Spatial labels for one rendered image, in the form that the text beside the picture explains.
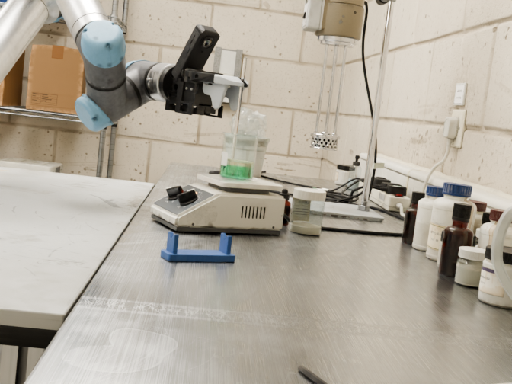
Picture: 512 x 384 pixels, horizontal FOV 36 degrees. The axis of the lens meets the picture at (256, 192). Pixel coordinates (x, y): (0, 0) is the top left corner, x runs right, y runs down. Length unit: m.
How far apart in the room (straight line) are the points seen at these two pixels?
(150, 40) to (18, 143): 0.80
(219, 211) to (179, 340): 0.60
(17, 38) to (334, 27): 0.67
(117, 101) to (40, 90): 2.01
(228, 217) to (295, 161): 2.53
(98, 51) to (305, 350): 0.81
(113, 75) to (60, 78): 2.05
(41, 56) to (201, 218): 2.30
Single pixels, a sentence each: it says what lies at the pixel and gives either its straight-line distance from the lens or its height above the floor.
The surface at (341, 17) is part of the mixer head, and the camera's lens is 1.75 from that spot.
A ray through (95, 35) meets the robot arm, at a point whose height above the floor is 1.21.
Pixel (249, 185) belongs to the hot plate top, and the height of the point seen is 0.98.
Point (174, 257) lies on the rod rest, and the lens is 1.05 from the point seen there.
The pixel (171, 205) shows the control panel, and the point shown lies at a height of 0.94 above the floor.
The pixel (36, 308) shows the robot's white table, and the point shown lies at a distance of 0.79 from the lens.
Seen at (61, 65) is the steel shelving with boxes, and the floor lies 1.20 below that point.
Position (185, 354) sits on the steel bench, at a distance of 0.69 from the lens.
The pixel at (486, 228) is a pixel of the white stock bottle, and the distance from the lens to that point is 1.19.
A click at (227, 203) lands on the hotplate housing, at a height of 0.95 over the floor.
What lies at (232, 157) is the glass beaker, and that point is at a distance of 1.33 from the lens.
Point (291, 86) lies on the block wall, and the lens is 3.81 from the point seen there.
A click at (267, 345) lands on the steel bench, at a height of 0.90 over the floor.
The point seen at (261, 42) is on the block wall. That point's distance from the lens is 3.80.
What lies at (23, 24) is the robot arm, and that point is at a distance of 1.68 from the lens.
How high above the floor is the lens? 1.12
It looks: 6 degrees down
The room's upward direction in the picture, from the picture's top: 7 degrees clockwise
